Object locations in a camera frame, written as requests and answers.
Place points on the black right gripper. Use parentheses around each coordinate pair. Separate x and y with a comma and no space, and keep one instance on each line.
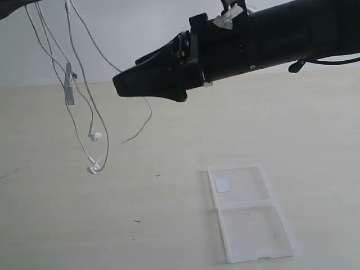
(209,51)

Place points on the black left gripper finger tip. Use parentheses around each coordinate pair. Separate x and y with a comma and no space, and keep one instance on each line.
(7,7)

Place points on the white wired earphones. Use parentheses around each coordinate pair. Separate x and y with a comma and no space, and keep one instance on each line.
(68,79)

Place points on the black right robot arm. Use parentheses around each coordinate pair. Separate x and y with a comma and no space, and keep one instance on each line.
(305,31)

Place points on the clear plastic storage case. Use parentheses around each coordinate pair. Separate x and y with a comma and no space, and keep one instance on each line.
(252,222)

